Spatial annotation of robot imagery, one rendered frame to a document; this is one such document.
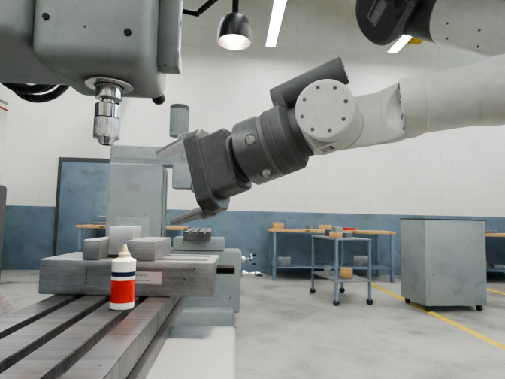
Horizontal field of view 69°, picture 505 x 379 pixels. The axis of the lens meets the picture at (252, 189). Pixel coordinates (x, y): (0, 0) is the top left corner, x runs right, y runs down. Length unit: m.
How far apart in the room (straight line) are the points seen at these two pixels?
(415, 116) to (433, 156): 7.91
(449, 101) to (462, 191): 8.15
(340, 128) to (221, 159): 0.17
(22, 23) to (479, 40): 0.66
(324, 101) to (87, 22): 0.43
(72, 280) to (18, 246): 7.42
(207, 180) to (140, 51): 0.27
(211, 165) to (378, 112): 0.23
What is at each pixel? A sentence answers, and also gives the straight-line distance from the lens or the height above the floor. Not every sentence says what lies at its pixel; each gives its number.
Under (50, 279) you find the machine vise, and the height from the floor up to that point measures 0.93.
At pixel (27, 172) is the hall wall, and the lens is 8.24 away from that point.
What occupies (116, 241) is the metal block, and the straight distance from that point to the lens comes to 0.84.
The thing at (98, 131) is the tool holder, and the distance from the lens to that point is 0.72.
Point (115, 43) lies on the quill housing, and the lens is 0.67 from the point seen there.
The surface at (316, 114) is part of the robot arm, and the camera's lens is 0.41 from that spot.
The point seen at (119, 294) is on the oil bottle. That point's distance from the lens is 0.68.
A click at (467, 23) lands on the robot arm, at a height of 1.31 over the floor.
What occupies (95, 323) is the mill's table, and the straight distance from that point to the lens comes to 0.62.
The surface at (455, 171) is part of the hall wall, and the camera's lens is 8.54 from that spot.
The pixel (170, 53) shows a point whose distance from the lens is 0.73.
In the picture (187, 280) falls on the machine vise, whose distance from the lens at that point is 0.77.
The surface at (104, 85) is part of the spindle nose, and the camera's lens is 0.73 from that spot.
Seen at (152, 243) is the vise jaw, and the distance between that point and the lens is 0.77.
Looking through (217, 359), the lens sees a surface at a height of 0.82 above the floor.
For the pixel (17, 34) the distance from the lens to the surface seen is 0.73.
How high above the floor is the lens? 1.07
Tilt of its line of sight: 4 degrees up
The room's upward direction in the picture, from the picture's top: 1 degrees clockwise
